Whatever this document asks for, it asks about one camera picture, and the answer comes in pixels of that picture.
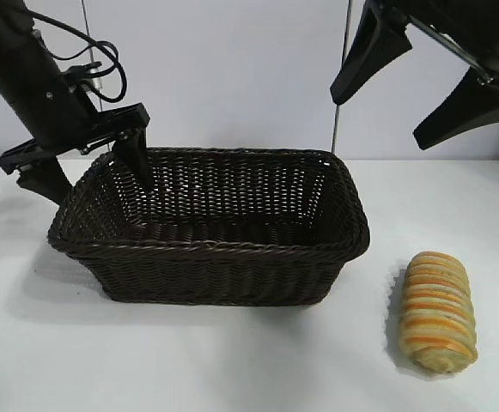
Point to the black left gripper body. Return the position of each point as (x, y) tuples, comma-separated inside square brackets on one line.
[(47, 111)]

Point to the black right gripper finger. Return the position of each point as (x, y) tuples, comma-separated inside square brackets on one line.
[(468, 110), (369, 53)]

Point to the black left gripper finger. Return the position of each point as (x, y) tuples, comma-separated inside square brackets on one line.
[(47, 180), (135, 150)]

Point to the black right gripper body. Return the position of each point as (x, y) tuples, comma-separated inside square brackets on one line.
[(468, 26)]

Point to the dark brown wicker basket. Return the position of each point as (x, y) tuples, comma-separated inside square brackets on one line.
[(214, 270)]

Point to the long striped bread loaf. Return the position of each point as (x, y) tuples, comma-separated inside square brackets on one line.
[(438, 313)]

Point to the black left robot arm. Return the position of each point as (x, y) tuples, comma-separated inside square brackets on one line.
[(0, 30)]

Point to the thin dark backdrop rod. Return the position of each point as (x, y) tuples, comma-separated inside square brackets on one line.
[(334, 129), (87, 21)]

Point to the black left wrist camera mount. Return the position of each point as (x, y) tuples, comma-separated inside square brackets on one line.
[(75, 83)]

